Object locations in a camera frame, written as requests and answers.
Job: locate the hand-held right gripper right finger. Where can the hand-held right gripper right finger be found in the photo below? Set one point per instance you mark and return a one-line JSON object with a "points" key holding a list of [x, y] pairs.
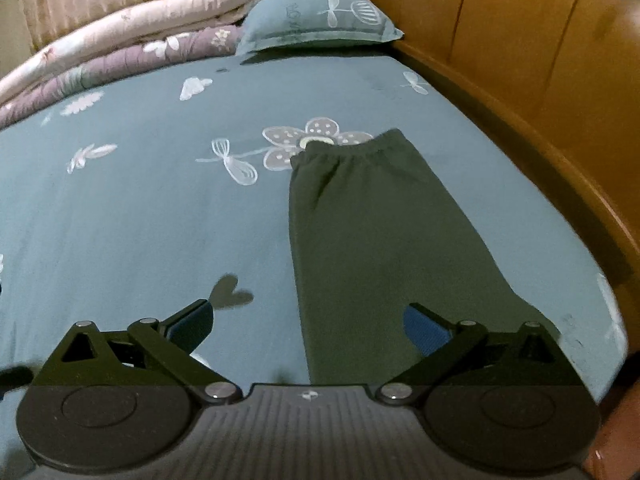
{"points": [[425, 330]]}

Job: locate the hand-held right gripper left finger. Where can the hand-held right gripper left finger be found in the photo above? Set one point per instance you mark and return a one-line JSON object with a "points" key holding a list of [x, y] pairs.
{"points": [[192, 327]]}

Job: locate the dark green pants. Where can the dark green pants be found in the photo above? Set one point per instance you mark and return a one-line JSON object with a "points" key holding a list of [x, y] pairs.
{"points": [[380, 230]]}

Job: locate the blue floral bed sheet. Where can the blue floral bed sheet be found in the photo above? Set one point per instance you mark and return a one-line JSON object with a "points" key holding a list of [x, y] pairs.
{"points": [[150, 210]]}

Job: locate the wooden headboard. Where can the wooden headboard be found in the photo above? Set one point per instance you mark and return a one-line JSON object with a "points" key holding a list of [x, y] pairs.
{"points": [[525, 60]]}

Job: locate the pink folded quilt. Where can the pink folded quilt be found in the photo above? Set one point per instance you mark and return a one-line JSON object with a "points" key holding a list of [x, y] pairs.
{"points": [[150, 15]]}

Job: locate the blue floral pillow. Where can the blue floral pillow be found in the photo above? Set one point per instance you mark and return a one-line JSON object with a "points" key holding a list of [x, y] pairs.
{"points": [[310, 15]]}

